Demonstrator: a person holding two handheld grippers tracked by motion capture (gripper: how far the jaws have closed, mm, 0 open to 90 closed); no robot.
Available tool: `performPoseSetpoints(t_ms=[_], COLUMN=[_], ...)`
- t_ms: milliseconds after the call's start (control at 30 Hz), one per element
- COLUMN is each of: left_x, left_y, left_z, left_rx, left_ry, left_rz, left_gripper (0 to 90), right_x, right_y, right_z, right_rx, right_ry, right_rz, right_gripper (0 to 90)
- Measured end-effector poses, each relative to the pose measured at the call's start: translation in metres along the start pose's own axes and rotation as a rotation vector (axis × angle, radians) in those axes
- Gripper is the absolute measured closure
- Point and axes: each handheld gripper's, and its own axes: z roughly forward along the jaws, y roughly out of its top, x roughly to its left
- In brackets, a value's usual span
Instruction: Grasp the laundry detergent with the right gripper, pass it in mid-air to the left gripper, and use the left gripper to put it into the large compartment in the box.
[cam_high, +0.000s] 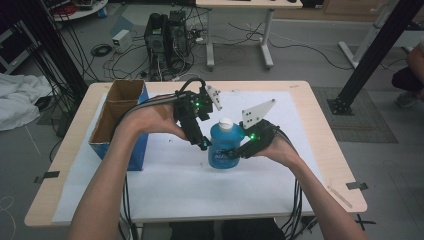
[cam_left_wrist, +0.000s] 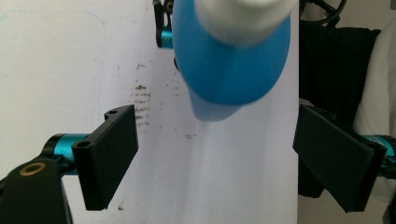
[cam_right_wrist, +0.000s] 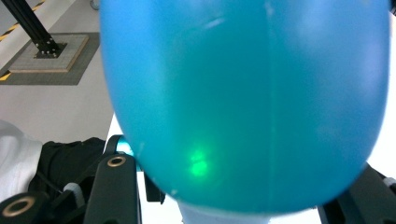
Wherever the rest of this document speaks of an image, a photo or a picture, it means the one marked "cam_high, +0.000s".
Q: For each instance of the white cloth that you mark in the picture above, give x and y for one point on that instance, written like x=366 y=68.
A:
x=20 y=100

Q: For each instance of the person's dark-clothed legs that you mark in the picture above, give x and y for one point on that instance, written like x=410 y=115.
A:
x=226 y=230

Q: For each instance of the white-legged desk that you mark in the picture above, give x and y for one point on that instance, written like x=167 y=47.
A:
x=246 y=3

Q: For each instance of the blue cardboard box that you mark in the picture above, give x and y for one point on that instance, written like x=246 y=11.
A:
x=113 y=113

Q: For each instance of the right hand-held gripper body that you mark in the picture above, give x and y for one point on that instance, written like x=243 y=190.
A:
x=263 y=136

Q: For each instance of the white metal stand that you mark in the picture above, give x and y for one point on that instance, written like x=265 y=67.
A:
x=366 y=36

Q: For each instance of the person's left hand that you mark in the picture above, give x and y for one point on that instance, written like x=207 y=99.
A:
x=150 y=120

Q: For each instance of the black metal post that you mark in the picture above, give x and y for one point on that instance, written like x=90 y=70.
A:
x=373 y=56

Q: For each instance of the black tape piece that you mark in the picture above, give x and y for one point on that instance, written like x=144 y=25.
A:
x=48 y=176
x=356 y=186

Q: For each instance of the small white device box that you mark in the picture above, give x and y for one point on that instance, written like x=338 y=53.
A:
x=121 y=40

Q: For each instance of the grey floor mat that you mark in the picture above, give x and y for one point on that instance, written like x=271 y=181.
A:
x=370 y=120

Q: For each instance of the blue bottle with white cap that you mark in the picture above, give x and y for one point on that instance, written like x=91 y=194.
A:
x=221 y=140

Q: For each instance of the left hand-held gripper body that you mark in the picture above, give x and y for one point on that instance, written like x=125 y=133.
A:
x=191 y=106

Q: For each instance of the person's right hand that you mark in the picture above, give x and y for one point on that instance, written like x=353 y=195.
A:
x=281 y=151

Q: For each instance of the black computer tower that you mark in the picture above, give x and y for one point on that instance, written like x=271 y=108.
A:
x=166 y=40

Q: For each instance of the white foam mat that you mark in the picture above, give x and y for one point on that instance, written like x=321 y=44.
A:
x=186 y=190

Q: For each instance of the round white table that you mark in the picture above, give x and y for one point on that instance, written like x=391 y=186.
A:
x=83 y=11

